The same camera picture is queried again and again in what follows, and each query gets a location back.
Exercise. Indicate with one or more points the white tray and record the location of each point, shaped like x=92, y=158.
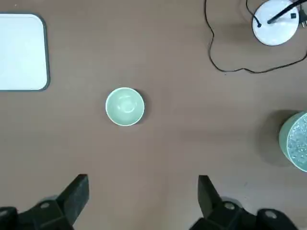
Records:
x=21, y=52

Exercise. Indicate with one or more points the white desk lamp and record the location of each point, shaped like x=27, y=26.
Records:
x=275, y=28

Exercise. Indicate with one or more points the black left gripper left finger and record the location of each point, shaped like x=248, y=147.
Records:
x=60, y=208

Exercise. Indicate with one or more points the small green bowl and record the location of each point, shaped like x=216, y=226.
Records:
x=124, y=106

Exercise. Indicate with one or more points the large green bowl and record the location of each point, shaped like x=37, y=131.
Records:
x=296, y=143

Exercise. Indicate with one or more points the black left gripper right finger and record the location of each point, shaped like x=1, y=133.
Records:
x=220, y=210

